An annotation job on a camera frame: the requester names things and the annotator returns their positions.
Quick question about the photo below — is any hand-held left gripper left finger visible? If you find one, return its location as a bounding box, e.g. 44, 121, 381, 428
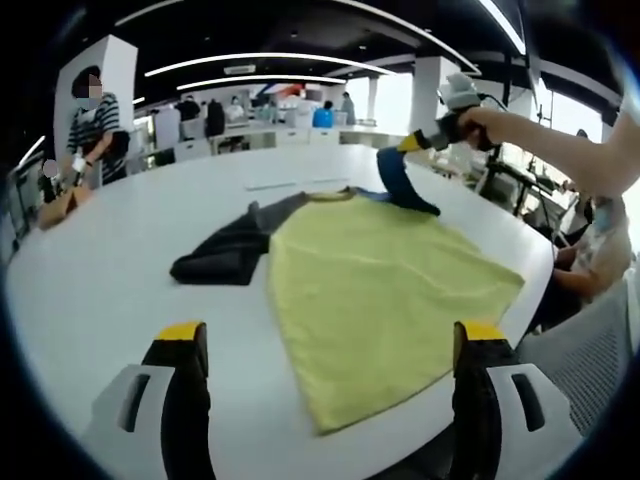
82, 321, 217, 480

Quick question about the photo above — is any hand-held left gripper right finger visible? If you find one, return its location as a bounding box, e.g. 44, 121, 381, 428
447, 320, 584, 480

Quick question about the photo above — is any yellow colour-block garment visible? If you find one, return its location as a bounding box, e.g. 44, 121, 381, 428
168, 147, 526, 437

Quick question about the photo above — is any white template strip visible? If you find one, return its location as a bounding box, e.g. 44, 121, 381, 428
243, 177, 351, 191

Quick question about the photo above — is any person's right hand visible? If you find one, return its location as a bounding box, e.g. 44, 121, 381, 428
457, 107, 501, 134

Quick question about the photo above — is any ceiling light strip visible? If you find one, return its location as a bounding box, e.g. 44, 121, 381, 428
177, 74, 346, 92
474, 0, 526, 54
144, 51, 399, 79

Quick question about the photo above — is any black equipment stand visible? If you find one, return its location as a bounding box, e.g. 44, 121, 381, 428
472, 54, 561, 221

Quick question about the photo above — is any grey mesh chair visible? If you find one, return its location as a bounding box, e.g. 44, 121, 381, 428
517, 277, 634, 436

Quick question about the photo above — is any row of white cabinets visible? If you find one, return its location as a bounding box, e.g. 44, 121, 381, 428
149, 124, 401, 161

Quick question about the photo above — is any brown cardboard box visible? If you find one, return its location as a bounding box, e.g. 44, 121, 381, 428
37, 187, 94, 230

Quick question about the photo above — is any black hanging cable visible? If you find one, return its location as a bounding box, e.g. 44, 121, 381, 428
522, 0, 542, 96

